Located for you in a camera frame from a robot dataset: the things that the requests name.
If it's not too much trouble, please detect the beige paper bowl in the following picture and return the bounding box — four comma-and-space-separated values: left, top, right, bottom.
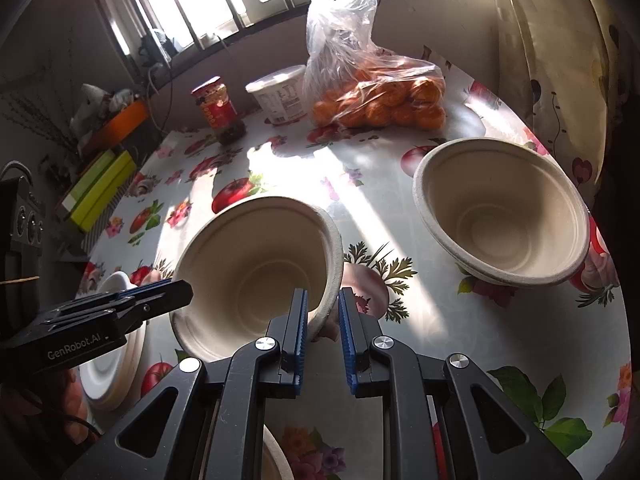
169, 196, 345, 363
262, 425, 296, 480
412, 137, 592, 286

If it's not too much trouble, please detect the white plastic bag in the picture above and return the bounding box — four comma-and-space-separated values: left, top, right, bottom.
70, 82, 136, 131

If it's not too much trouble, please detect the black device on sill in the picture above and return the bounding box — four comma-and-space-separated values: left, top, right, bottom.
137, 30, 178, 68

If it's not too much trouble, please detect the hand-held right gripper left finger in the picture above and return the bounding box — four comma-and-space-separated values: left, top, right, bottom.
60, 288, 309, 480

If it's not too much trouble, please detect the spotted curtain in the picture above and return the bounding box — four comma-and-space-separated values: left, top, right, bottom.
492, 0, 621, 201

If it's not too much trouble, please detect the vegetable print tablecloth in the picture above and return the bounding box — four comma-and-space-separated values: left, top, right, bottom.
77, 50, 633, 480

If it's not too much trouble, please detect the plastic bag of oranges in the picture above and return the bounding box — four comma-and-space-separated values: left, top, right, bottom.
304, 0, 447, 130

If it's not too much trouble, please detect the lime green box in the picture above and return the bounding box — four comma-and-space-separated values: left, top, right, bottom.
70, 150, 137, 231

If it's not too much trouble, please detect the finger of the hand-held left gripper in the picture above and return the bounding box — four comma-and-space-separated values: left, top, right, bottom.
39, 304, 152, 335
60, 280, 194, 320

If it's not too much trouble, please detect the white cable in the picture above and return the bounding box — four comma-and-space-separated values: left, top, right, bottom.
147, 67, 173, 133

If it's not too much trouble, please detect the white plastic tub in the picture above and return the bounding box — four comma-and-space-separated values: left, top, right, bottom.
245, 65, 307, 126

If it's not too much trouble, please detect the orange box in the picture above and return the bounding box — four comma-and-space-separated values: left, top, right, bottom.
92, 100, 151, 146

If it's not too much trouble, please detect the red label sauce jar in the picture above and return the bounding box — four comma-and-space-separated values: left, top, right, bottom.
191, 76, 247, 146

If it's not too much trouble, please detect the person's left hand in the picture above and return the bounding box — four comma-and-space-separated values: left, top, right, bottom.
0, 367, 88, 441

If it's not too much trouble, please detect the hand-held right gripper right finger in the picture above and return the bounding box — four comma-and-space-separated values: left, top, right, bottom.
337, 287, 586, 480

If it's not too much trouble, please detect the pale green flat box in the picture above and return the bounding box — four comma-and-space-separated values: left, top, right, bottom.
57, 149, 116, 211

